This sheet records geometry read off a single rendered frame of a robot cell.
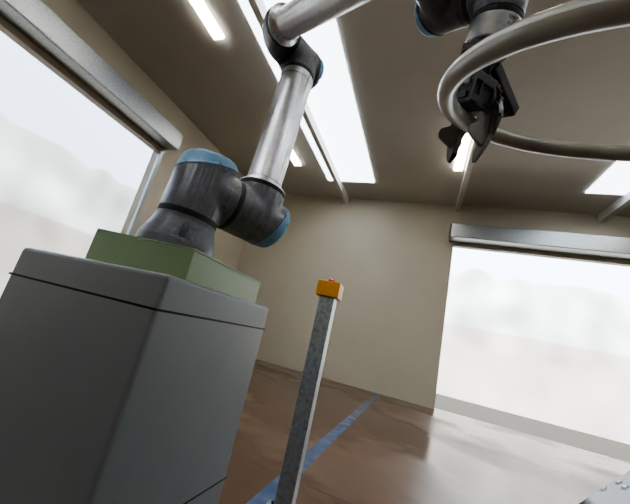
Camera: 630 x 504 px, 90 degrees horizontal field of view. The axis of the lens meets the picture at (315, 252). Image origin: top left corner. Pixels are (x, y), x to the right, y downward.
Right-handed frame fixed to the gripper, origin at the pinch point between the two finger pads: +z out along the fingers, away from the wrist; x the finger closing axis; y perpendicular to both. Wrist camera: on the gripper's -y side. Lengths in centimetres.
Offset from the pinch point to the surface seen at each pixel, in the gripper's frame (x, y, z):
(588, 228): -231, -648, -51
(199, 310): -13, 44, 41
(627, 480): 42, 31, 27
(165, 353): -7, 50, 47
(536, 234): -268, -561, -19
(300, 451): -57, -18, 125
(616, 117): -150, -412, -161
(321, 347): -72, -27, 83
